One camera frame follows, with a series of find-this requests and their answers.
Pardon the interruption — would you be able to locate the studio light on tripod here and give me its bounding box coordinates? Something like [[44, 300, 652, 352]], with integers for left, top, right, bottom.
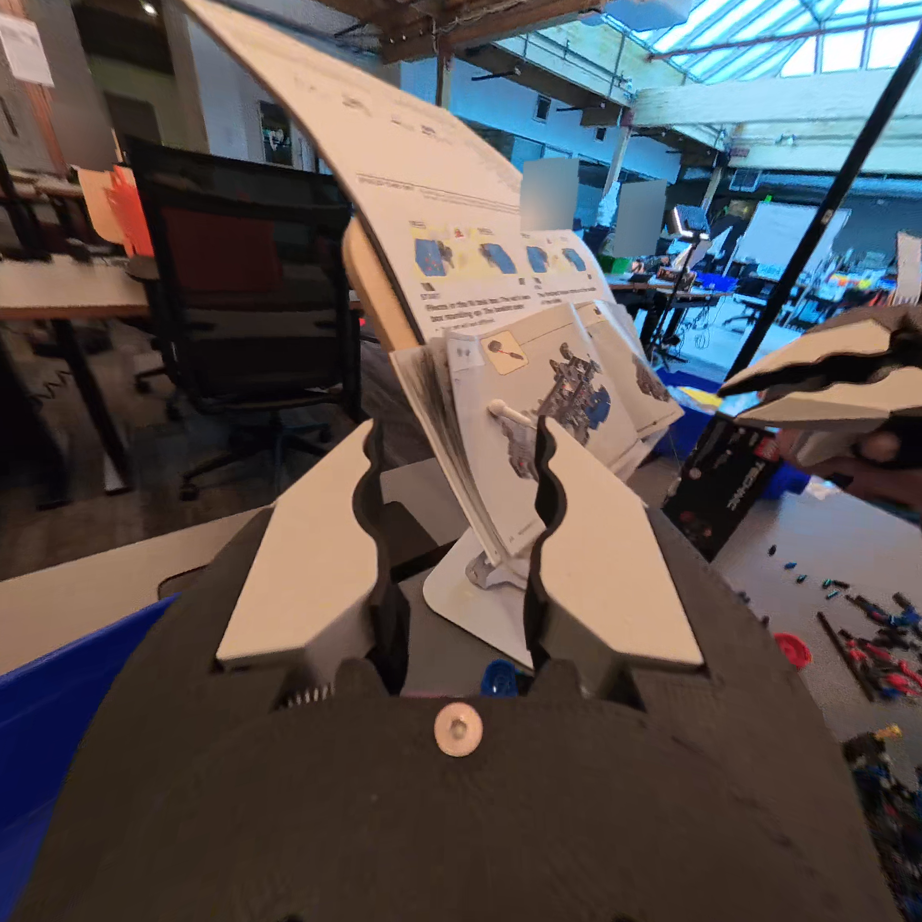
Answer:
[[644, 204, 716, 364]]

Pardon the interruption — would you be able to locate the person's right hand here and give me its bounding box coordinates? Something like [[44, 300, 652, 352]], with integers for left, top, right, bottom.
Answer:
[[798, 429, 922, 514]]

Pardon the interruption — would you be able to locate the white board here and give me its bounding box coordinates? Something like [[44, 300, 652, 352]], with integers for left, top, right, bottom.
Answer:
[[733, 200, 852, 283]]

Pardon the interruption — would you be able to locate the black toy set box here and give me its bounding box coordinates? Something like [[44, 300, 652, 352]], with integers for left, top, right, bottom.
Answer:
[[663, 414, 786, 563]]

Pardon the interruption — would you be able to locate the background wooden desk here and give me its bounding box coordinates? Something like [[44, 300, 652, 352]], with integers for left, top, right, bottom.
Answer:
[[0, 255, 152, 321]]

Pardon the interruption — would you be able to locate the black diagonal pole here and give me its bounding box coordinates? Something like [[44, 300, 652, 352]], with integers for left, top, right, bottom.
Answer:
[[722, 43, 922, 383]]

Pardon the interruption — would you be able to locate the black blue toy car chassis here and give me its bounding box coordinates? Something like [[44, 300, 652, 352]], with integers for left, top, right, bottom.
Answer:
[[843, 724, 922, 901]]

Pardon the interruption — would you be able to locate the paper wall notice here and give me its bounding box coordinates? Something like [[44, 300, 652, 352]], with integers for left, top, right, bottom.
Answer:
[[0, 14, 55, 87]]

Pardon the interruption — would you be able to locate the grey desk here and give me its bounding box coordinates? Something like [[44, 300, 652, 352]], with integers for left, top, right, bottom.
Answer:
[[0, 457, 922, 922]]

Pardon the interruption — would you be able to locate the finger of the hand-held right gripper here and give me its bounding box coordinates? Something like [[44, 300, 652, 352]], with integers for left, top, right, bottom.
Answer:
[[733, 364, 922, 435], [719, 317, 907, 397]]

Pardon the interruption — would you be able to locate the pile of small red pieces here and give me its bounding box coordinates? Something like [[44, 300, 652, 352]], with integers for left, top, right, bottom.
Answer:
[[764, 547, 922, 703]]

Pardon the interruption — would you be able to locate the printed task instruction sheet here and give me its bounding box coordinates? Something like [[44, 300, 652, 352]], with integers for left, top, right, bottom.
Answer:
[[180, 0, 617, 340]]

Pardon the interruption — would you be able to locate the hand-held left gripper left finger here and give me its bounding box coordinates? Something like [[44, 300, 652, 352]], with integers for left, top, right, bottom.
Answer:
[[215, 418, 410, 678]]

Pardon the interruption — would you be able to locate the white book stand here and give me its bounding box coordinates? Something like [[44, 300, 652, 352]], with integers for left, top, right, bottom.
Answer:
[[342, 219, 540, 667]]

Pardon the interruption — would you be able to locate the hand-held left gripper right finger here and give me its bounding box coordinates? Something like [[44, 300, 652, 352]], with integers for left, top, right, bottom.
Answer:
[[523, 415, 705, 674]]

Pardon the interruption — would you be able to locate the black mesh office chair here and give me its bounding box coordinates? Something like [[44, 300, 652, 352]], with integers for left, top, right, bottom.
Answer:
[[124, 135, 367, 503]]

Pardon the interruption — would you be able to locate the blue storage bin with tag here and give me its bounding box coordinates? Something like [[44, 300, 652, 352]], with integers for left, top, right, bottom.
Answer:
[[0, 594, 180, 919]]

